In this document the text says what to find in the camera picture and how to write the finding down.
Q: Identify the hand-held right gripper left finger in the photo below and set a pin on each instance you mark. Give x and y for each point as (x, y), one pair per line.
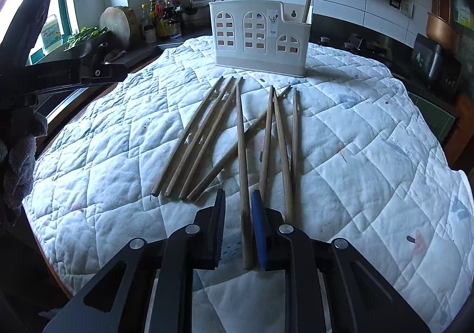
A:
(219, 229)

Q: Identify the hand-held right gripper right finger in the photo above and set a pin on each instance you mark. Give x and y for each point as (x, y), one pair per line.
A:
(259, 233)

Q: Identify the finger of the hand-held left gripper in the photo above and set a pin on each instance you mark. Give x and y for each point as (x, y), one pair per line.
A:
(74, 75)

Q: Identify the row of wooden chopsticks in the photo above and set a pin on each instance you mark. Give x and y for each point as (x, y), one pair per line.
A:
(284, 170)

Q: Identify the white plastic utensil holder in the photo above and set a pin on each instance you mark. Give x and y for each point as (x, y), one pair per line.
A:
(237, 59)

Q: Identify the person's left hand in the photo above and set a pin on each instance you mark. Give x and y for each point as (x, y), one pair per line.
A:
(20, 155)

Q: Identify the white green plastic container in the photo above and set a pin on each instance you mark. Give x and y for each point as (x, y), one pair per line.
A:
(50, 35)

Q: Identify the pan of green vegetables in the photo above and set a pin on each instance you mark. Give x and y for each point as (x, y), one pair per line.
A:
(84, 33)

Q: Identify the wooden table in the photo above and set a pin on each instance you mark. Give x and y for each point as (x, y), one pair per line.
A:
(50, 133)

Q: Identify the round wooden cutting board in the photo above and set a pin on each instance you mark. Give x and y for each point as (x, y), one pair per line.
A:
(115, 25)

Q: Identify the white spice jar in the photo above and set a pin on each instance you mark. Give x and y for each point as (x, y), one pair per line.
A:
(149, 36)

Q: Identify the green cap bottle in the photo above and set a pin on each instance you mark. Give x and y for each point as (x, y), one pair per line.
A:
(152, 9)

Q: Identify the large dark sauce bottle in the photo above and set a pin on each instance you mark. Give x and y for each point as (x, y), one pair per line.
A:
(164, 18)

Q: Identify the white quilted cloth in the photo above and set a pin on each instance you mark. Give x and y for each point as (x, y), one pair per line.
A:
(351, 170)

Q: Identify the green base cabinet door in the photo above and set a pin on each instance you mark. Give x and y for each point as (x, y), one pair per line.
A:
(431, 112)

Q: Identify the black gas stove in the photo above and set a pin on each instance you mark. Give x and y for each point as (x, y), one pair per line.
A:
(357, 43)

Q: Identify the black rice cooker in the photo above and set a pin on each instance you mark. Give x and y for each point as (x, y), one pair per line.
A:
(435, 66)

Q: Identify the copper inner pot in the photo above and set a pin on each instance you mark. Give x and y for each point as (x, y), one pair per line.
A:
(442, 33)

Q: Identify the black wall switch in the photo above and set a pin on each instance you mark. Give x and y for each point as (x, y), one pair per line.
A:
(395, 2)

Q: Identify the white wall socket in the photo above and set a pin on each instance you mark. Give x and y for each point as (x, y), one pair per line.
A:
(407, 9)

